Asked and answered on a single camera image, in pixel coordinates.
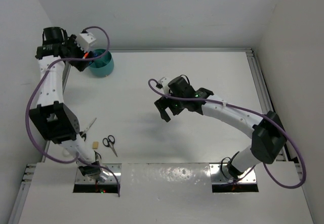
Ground clear tape roll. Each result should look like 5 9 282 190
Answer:
62 149 72 158

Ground tan eraser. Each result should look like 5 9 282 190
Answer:
92 142 99 149

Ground teal round desk organizer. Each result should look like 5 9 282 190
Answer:
88 52 114 77

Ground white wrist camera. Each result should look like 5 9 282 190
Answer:
75 32 97 52
156 77 172 95

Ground large black scissors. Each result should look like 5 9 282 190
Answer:
79 118 97 141

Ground small black scissors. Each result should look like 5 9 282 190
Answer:
102 135 118 157

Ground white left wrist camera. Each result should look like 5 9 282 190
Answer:
75 32 97 52

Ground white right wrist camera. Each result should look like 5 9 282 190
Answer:
156 77 172 95

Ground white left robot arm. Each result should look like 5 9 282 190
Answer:
25 27 102 182

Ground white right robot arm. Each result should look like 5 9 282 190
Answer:
154 76 287 180

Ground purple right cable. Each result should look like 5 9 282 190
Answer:
147 78 307 190

